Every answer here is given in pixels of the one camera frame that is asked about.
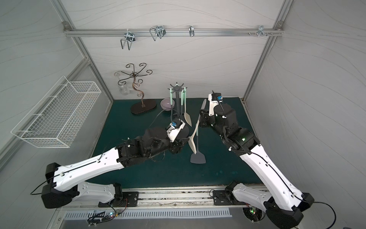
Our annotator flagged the beige spatula grey handle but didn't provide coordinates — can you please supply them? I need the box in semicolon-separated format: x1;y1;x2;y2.
188;114;201;155

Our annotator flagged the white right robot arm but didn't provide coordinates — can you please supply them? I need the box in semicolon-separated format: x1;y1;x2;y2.
199;103;314;229

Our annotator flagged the grey utensil rack stand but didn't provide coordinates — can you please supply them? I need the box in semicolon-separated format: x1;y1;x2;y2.
170;82;189;137

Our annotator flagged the copper spiral mug tree stand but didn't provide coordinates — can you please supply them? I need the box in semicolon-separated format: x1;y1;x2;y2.
122;63;157;115

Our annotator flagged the aluminium rail with hooks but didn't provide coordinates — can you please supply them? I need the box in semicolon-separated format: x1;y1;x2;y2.
62;22;284;49

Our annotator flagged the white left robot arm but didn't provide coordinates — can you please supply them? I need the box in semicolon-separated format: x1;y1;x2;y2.
41;127;189;209

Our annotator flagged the white wire basket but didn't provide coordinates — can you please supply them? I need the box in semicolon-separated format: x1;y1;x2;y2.
11;76;101;148

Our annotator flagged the lilac ceramic bowl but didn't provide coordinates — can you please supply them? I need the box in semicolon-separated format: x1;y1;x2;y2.
160;98;175;111

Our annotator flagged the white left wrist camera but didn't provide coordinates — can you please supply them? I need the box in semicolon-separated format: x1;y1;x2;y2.
166;118;186;142

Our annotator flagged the glass on mug tree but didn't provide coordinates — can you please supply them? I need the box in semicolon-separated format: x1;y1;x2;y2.
114;71;130;95

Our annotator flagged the grey slotted turner mint handle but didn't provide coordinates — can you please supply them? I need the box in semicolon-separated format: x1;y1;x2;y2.
170;88;173;123

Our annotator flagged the grey spatula mint handle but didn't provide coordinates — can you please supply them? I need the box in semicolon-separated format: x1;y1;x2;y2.
190;131;206;164

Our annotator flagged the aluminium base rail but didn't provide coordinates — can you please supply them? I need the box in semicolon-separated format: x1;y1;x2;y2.
57;185;292;211

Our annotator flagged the beige spoon mint handle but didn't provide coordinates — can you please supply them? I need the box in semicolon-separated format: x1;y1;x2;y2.
183;87;192;127

